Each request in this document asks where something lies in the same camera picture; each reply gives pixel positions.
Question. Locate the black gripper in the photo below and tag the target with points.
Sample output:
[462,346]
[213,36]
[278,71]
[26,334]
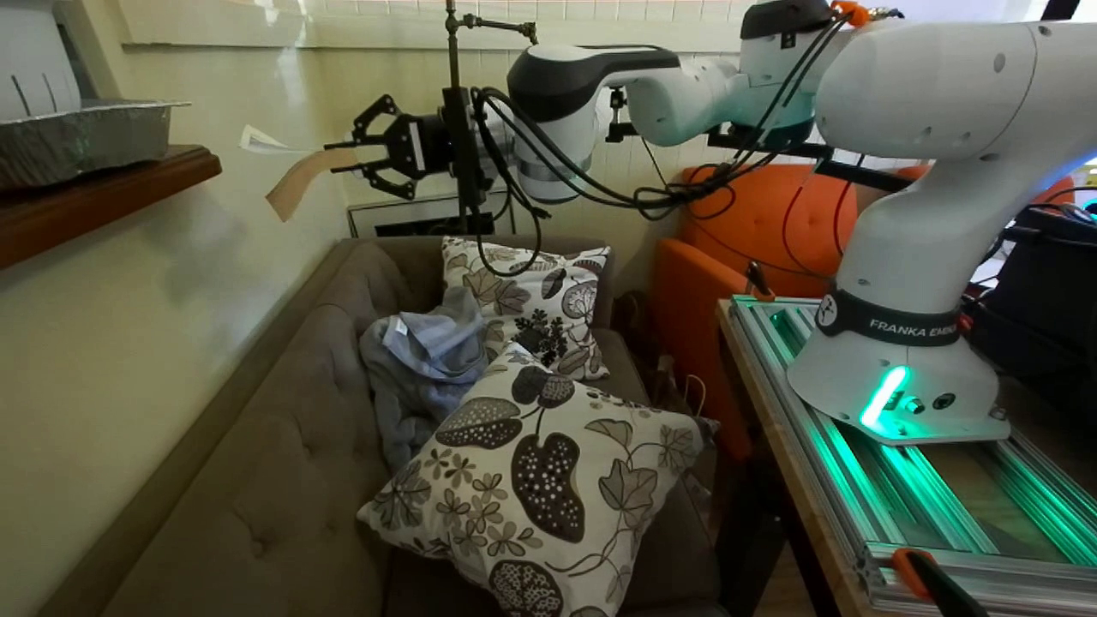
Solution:
[426,148]

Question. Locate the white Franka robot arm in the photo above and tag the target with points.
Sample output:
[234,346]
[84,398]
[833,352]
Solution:
[936,226]

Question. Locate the tufted fabric couch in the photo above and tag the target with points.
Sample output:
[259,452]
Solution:
[260,481]

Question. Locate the white framed picture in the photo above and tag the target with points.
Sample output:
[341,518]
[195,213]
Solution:
[396,225]

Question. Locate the floor lamp with white shade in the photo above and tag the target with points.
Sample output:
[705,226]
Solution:
[457,57]

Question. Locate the light blue blanket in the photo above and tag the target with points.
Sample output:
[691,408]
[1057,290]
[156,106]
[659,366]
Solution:
[421,354]

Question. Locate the floral leaf print pillow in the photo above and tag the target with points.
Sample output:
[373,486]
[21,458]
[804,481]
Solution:
[536,301]
[536,481]

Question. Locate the aluminium foil tray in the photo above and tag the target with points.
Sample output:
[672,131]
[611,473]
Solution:
[81,141]

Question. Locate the orange armchair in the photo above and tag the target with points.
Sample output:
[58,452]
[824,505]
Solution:
[731,297]

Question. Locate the orange black clamp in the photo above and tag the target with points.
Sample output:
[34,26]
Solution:
[913,565]

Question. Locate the dark wooden wall shelf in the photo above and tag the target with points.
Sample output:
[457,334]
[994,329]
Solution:
[102,197]

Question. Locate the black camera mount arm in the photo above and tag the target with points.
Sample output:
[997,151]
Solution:
[848,169]

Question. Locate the aluminium rail robot table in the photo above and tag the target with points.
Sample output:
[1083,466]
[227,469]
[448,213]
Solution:
[913,502]

